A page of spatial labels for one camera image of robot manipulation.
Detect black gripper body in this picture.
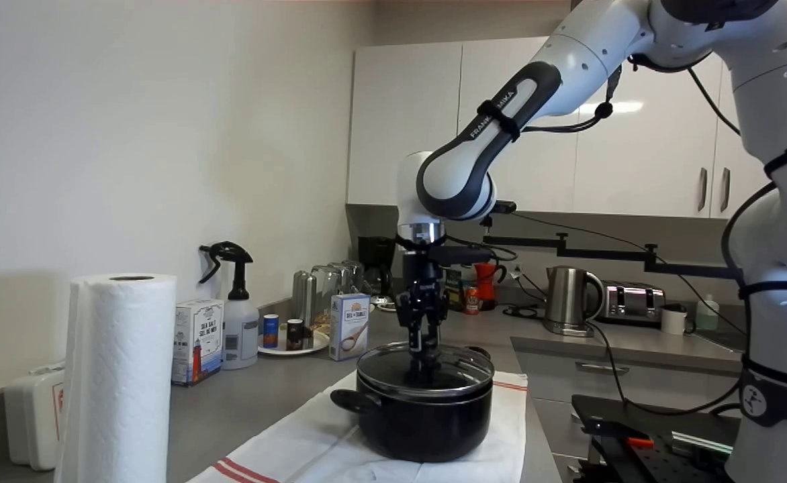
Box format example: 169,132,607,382
398,242,445,377

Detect glass pot lid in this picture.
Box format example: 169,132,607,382
357,342,494,398

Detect black cooking pot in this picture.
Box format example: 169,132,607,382
331,371,494,461

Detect blue lid spice jar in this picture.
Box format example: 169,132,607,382
260,311,280,348

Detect red kitchen appliance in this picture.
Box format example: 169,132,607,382
476,262,505,311

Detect white orange blue carton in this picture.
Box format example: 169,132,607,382
329,293,372,360

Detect steel grinder right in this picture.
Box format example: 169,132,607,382
321,262,359,295

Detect steel grinder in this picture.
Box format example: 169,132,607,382
294,271,317,324
321,262,359,295

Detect steel grinder left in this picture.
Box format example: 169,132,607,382
294,271,317,324

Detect dark spice jar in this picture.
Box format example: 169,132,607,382
286,320,306,351

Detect steel electric kettle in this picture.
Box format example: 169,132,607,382
546,267,604,336

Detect white plate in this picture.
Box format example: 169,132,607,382
257,330,331,358

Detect white kitchen towel red stripes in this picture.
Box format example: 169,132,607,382
188,371,530,483

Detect spray bottle black nozzle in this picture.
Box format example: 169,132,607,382
200,242,260,371

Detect steel toaster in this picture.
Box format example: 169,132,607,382
601,283,666,328

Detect white blue carton box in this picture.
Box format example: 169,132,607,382
171,300,222,386

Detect white mug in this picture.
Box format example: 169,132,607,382
662,308,687,336

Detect white upper cabinets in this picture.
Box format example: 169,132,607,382
346,37,766,220

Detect white paper towel roll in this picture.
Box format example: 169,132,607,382
56,275,175,483

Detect white red tissue box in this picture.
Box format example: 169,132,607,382
2,366,65,470

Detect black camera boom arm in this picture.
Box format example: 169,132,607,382
486,234,740,279

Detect red handled black clamp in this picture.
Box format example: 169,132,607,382
585,421,670,460

